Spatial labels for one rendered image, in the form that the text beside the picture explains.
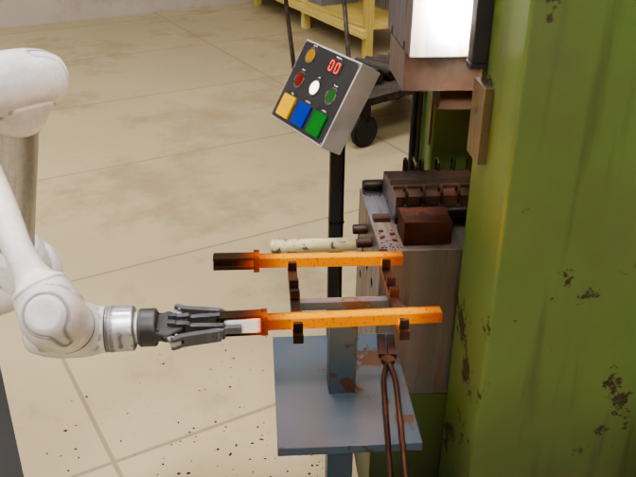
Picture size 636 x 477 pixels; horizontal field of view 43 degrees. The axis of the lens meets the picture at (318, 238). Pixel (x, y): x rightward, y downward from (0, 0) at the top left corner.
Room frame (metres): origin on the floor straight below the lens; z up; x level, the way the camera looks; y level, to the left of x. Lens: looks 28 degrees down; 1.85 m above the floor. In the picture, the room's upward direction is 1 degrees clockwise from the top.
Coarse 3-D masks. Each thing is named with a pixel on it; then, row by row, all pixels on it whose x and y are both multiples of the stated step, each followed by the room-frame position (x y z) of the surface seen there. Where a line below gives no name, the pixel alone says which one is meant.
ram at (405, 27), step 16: (400, 0) 1.96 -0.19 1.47; (416, 0) 1.82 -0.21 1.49; (432, 0) 1.82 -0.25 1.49; (448, 0) 1.82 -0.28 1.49; (464, 0) 1.83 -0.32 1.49; (400, 16) 1.95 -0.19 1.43; (416, 16) 1.82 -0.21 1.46; (432, 16) 1.82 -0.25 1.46; (448, 16) 1.83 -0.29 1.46; (464, 16) 1.83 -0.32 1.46; (400, 32) 1.93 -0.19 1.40; (416, 32) 1.82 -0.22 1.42; (432, 32) 1.82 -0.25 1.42; (448, 32) 1.83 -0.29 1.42; (464, 32) 1.83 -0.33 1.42; (416, 48) 1.82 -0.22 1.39; (432, 48) 1.82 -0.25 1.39; (448, 48) 1.83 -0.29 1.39; (464, 48) 1.83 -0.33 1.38
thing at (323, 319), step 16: (272, 320) 1.31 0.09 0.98; (288, 320) 1.32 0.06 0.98; (304, 320) 1.32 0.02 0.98; (320, 320) 1.32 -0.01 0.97; (336, 320) 1.33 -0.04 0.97; (352, 320) 1.33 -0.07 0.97; (368, 320) 1.33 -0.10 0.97; (384, 320) 1.34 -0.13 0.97; (416, 320) 1.34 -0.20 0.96; (432, 320) 1.35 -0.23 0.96
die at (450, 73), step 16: (400, 48) 1.92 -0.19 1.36; (400, 64) 1.91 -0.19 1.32; (416, 64) 1.87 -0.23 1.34; (432, 64) 1.87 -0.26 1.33; (448, 64) 1.88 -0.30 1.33; (464, 64) 1.88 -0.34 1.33; (400, 80) 1.90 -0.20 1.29; (416, 80) 1.87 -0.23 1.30; (432, 80) 1.87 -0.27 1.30; (448, 80) 1.88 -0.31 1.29; (464, 80) 1.88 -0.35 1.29
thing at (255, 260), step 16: (224, 256) 1.56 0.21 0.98; (240, 256) 1.56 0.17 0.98; (256, 256) 1.56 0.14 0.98; (272, 256) 1.57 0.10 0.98; (288, 256) 1.57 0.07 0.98; (304, 256) 1.57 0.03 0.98; (320, 256) 1.57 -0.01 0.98; (336, 256) 1.57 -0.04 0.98; (352, 256) 1.57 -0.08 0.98; (368, 256) 1.58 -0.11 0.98; (384, 256) 1.58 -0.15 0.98; (400, 256) 1.58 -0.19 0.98; (256, 272) 1.55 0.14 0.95
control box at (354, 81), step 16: (304, 48) 2.63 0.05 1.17; (320, 48) 2.56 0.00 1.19; (304, 64) 2.59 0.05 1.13; (320, 64) 2.52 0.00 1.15; (336, 64) 2.45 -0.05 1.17; (352, 64) 2.39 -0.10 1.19; (288, 80) 2.61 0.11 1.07; (304, 80) 2.54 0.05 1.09; (320, 80) 2.47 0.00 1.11; (336, 80) 2.41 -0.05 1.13; (352, 80) 2.35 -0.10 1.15; (368, 80) 2.38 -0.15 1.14; (304, 96) 2.50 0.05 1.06; (320, 96) 2.43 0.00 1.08; (336, 96) 2.37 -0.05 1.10; (352, 96) 2.35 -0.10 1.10; (368, 96) 2.38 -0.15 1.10; (272, 112) 2.59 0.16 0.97; (336, 112) 2.33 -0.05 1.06; (352, 112) 2.35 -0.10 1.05; (304, 128) 2.40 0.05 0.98; (336, 128) 2.32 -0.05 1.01; (352, 128) 2.35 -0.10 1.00; (320, 144) 2.30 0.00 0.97; (336, 144) 2.32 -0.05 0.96
